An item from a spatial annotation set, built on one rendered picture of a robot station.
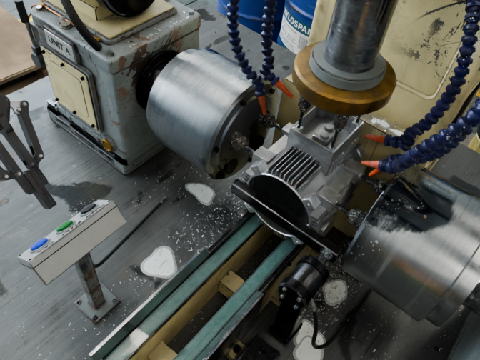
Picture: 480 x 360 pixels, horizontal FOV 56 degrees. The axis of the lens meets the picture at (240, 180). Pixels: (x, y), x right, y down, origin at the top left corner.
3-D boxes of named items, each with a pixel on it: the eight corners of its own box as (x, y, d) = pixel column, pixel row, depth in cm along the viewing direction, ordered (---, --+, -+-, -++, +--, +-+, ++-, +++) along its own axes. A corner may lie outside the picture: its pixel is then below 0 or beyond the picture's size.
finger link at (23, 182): (16, 165, 72) (-1, 175, 70) (36, 191, 74) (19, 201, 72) (14, 165, 73) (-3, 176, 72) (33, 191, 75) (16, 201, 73)
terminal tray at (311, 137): (314, 123, 99) (321, 98, 94) (356, 148, 95) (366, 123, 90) (282, 152, 93) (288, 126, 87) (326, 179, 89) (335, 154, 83)
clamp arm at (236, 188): (340, 255, 86) (238, 185, 95) (344, 246, 84) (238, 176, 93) (331, 267, 84) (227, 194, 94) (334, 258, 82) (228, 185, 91)
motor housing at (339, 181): (287, 161, 112) (301, 102, 98) (353, 203, 105) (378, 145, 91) (236, 208, 101) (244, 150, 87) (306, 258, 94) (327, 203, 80)
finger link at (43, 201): (28, 171, 72) (24, 173, 72) (53, 206, 75) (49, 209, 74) (23, 171, 75) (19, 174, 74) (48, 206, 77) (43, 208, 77)
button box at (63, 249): (111, 220, 87) (96, 197, 85) (128, 221, 81) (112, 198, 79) (33, 280, 77) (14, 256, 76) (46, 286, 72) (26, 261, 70)
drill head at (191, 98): (180, 88, 128) (178, 5, 109) (283, 151, 115) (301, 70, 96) (111, 131, 115) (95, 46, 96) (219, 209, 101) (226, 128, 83)
